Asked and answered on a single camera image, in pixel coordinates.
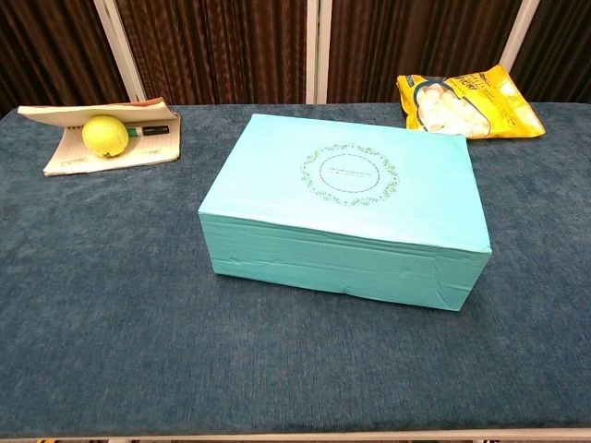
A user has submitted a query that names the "light blue cardboard box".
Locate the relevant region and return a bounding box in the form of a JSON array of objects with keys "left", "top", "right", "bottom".
[{"left": 197, "top": 114, "right": 493, "bottom": 320}]

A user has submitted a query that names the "brown and white book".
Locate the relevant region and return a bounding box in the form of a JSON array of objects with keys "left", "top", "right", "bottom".
[{"left": 17, "top": 96, "right": 182, "bottom": 178}]

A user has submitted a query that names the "black and green marker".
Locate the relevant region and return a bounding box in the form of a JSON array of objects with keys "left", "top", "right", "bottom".
[{"left": 125, "top": 124, "right": 171, "bottom": 138}]

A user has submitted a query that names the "dark blue table cloth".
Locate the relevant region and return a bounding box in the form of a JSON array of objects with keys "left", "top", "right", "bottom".
[{"left": 0, "top": 102, "right": 591, "bottom": 439}]

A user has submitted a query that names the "dark brown pleated screen panel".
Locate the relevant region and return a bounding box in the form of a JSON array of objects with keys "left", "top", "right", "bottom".
[
  {"left": 0, "top": 0, "right": 135, "bottom": 119},
  {"left": 326, "top": 0, "right": 521, "bottom": 105},
  {"left": 510, "top": 0, "right": 591, "bottom": 105},
  {"left": 115, "top": 0, "right": 309, "bottom": 106}
]

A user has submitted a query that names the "yellow-green tennis ball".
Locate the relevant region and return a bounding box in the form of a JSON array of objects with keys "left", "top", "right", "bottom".
[{"left": 81, "top": 114, "right": 128, "bottom": 158}]

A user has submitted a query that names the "yellow snack bag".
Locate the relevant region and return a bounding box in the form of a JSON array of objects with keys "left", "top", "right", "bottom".
[{"left": 396, "top": 64, "right": 547, "bottom": 140}]

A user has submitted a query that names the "white screen frame post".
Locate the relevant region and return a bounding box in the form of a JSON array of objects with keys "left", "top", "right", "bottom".
[
  {"left": 502, "top": 0, "right": 541, "bottom": 70},
  {"left": 306, "top": 0, "right": 330, "bottom": 105},
  {"left": 91, "top": 0, "right": 148, "bottom": 103}
]

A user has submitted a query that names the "white table frame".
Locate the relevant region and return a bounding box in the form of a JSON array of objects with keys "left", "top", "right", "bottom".
[{"left": 103, "top": 433, "right": 591, "bottom": 443}]

